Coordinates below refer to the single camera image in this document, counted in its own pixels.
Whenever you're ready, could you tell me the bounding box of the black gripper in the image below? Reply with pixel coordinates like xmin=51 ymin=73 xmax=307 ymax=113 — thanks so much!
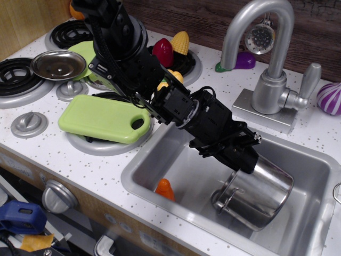
xmin=175 ymin=86 xmax=260 ymax=174

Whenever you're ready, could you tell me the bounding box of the stainless steel pot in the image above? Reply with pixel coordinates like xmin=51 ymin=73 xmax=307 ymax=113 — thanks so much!
xmin=212 ymin=155 xmax=294 ymax=231

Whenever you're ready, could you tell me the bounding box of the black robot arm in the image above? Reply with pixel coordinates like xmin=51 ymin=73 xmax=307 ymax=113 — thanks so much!
xmin=72 ymin=1 xmax=261 ymax=174

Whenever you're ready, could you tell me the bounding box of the silver sink basin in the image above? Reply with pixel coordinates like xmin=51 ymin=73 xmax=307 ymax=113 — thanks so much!
xmin=121 ymin=107 xmax=340 ymax=255

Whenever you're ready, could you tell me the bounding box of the silver toy faucet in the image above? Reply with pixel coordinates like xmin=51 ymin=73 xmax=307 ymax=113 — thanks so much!
xmin=221 ymin=1 xmax=297 ymax=134

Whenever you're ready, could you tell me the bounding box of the orange toy carrot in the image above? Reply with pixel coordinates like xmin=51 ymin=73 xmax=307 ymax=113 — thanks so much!
xmin=155 ymin=178 xmax=175 ymax=202

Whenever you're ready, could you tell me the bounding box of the purple toy eggplant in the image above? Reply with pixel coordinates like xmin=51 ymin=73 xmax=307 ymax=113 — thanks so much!
xmin=215 ymin=52 xmax=256 ymax=73

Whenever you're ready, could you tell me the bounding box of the purple striped toy onion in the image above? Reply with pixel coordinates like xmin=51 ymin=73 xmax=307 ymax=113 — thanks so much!
xmin=316 ymin=83 xmax=340 ymax=116

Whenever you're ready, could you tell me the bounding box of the yellow toy bell pepper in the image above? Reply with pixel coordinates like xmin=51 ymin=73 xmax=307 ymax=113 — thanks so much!
xmin=157 ymin=69 xmax=184 ymax=91

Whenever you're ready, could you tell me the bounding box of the back right black burner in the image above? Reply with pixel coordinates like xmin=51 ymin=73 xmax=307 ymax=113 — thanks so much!
xmin=148 ymin=45 xmax=203 ymax=86

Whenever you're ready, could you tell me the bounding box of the black burner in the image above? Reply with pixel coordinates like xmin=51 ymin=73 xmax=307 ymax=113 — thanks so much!
xmin=148 ymin=45 xmax=203 ymax=86
xmin=45 ymin=20 xmax=93 ymax=50
xmin=65 ymin=91 xmax=155 ymax=157
xmin=1 ymin=58 xmax=54 ymax=109

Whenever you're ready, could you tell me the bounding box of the silver hanging strainer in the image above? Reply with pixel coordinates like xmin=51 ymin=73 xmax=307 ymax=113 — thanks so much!
xmin=245 ymin=12 xmax=275 ymax=55

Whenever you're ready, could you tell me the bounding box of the yellow toy corn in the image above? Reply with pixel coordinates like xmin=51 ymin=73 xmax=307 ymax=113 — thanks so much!
xmin=170 ymin=31 xmax=189 ymax=55

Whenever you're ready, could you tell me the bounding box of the red toy pepper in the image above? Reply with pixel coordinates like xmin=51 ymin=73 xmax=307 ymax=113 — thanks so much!
xmin=152 ymin=38 xmax=174 ymax=68

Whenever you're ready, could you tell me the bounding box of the green cutting board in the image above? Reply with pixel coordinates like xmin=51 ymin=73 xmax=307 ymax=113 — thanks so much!
xmin=58 ymin=95 xmax=151 ymax=144

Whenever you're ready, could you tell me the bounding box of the front black burner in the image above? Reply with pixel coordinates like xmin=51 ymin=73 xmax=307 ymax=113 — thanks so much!
xmin=65 ymin=91 xmax=155 ymax=157

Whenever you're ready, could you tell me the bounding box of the steel lid right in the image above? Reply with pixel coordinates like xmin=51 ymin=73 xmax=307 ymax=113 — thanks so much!
xmin=85 ymin=81 xmax=109 ymax=91

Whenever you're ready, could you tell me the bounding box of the steel lid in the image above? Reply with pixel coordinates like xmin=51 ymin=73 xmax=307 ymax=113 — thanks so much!
xmin=85 ymin=81 xmax=109 ymax=91
xmin=30 ymin=50 xmax=87 ymax=81

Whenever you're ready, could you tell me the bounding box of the silver oven knob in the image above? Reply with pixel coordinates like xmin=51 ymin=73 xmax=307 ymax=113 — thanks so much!
xmin=42 ymin=179 xmax=78 ymax=214

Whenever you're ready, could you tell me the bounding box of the silver stove knob middle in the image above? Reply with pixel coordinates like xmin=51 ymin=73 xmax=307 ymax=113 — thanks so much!
xmin=56 ymin=81 xmax=88 ymax=102

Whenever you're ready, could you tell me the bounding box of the silver stove knob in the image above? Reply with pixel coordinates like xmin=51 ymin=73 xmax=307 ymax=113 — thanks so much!
xmin=11 ymin=112 xmax=48 ymax=139
xmin=56 ymin=81 xmax=88 ymax=102

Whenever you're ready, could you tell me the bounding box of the green plastic bowl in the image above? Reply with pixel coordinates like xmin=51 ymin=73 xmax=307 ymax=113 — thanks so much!
xmin=69 ymin=41 xmax=102 ymax=84

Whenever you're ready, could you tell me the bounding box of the steel lid left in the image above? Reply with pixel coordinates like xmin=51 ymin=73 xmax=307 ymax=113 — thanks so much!
xmin=30 ymin=50 xmax=87 ymax=81

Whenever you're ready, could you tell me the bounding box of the silver stove knob front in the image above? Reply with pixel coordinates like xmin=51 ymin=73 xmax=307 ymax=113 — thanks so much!
xmin=11 ymin=112 xmax=48 ymax=139

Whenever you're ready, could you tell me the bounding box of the orange toy pumpkin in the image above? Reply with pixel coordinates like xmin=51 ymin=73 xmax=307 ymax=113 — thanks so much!
xmin=69 ymin=3 xmax=85 ymax=20

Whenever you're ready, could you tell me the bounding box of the back left black burner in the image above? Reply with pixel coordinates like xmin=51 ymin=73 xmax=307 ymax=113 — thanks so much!
xmin=45 ymin=20 xmax=93 ymax=50

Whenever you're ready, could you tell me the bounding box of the orange tape piece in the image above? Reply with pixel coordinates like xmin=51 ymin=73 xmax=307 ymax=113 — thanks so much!
xmin=20 ymin=234 xmax=54 ymax=252

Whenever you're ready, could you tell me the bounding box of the blue clamp tool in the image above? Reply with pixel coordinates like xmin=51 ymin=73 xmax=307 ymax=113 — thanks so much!
xmin=1 ymin=201 xmax=47 ymax=235

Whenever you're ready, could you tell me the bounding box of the far left black burner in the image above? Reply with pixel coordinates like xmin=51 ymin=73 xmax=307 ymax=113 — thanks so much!
xmin=1 ymin=58 xmax=54 ymax=109

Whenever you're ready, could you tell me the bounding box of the silver faucet handle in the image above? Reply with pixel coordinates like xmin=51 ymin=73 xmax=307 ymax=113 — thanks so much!
xmin=278 ymin=62 xmax=322 ymax=111

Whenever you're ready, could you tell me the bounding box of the silver wire hook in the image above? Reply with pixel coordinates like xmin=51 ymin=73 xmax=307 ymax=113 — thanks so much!
xmin=332 ymin=182 xmax=341 ymax=204

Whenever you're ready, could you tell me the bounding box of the silver oven door handle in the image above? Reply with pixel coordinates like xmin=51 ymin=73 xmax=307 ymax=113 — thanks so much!
xmin=94 ymin=235 xmax=116 ymax=256

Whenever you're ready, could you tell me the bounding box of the black cable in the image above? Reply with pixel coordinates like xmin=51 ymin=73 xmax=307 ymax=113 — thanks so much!
xmin=0 ymin=231 xmax=19 ymax=256

